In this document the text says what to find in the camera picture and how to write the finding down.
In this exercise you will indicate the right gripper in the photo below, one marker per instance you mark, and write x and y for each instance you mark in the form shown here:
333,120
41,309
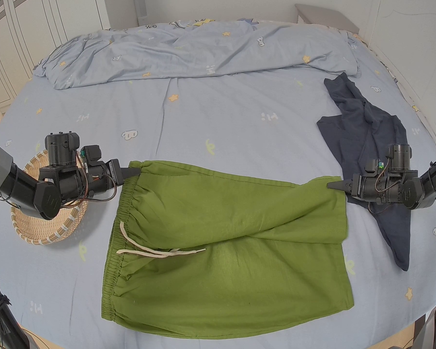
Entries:
367,188

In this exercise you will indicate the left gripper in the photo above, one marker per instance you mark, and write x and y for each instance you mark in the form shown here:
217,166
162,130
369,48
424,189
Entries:
109,176

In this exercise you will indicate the green shorts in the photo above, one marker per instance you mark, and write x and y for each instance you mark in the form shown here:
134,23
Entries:
221,267

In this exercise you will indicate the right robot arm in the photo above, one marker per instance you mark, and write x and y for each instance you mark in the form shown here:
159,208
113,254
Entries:
414,191

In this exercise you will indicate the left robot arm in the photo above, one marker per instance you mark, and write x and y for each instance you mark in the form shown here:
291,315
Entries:
29,191

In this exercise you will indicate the dark blue garment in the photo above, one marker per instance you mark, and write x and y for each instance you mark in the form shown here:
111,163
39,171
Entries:
348,136

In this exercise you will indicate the round woven basket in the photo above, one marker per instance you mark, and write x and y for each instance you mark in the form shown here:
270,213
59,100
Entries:
40,231

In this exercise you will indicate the pale blue quilt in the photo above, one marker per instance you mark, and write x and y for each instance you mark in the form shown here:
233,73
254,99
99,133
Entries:
167,56

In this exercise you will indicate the white wardrobe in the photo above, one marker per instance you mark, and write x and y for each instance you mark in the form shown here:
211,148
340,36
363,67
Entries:
21,31

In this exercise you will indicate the grey bedside table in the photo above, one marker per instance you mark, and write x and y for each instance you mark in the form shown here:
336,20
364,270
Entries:
327,15

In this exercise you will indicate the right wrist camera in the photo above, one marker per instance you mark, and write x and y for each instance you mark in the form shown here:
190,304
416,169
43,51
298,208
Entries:
372,166

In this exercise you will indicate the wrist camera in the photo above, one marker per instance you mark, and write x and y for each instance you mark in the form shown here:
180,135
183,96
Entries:
372,166
91,155

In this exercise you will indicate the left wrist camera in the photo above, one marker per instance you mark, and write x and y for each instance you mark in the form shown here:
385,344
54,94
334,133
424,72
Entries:
91,155

